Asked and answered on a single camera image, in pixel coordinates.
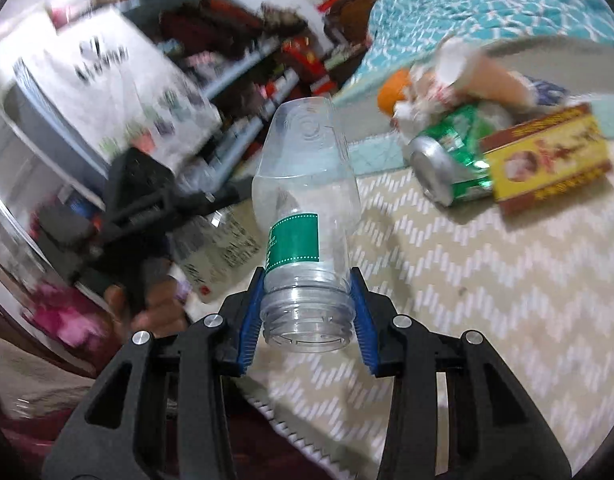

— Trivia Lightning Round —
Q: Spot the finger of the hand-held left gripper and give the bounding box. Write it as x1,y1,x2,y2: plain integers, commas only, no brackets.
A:
187,180,255,218

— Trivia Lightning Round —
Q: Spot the clear bottle with green label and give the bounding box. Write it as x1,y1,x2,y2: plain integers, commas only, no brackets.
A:
251,96,362,354

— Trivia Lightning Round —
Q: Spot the dark clothes pile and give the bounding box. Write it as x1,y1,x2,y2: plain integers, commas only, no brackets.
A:
107,0,268,56

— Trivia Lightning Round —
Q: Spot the pink paper cup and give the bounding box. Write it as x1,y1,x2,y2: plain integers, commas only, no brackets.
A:
434,40,538,111

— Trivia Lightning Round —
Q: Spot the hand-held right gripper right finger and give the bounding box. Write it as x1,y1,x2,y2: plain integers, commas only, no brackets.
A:
349,266,572,480

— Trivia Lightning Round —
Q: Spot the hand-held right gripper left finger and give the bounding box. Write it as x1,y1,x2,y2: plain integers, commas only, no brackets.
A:
41,266,268,480

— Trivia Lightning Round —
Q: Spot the white printed plant cloth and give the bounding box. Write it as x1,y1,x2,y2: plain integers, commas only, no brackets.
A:
0,7,225,173

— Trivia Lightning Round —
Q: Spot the pink cloth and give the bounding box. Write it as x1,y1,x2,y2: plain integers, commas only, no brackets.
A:
24,280,113,348

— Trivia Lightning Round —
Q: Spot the yellow and red cardboard box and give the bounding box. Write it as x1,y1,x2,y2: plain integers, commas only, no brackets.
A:
479,102,614,217

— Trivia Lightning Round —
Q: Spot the beige fleece jacket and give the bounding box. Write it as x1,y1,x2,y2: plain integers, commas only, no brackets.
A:
0,335,103,421

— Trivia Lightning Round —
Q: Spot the person's left hand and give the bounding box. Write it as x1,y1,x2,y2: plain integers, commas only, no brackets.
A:
104,265,190,338

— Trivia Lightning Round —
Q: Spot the grey and teal quilted mat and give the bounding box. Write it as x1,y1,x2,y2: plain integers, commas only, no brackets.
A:
332,35,614,181

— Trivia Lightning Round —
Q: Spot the clear bottle with white label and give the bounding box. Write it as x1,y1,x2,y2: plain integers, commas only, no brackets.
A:
174,160,268,306

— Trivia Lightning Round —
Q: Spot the red gift box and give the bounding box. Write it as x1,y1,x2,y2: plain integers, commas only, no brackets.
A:
282,35,338,91

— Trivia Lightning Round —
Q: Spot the blue carton with white cap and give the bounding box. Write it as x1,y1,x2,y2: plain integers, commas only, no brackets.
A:
524,74,572,111

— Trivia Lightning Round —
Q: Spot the crumpled white tissue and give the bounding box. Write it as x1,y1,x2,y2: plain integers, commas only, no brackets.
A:
391,72,468,131

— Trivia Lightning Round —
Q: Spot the grey storage shelf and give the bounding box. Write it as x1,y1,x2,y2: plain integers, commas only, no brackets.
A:
112,0,338,186

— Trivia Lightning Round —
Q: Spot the orange peel piece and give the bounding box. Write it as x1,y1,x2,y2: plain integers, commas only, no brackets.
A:
377,69,418,117

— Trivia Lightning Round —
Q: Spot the teal patterned blanket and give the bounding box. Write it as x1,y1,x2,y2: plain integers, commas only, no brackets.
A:
337,0,614,106

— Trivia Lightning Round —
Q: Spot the crushed green drink can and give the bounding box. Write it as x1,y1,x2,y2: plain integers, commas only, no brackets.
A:
406,104,512,208

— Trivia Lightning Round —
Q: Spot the carved wooden headboard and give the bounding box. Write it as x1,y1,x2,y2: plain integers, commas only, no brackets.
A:
324,0,428,91

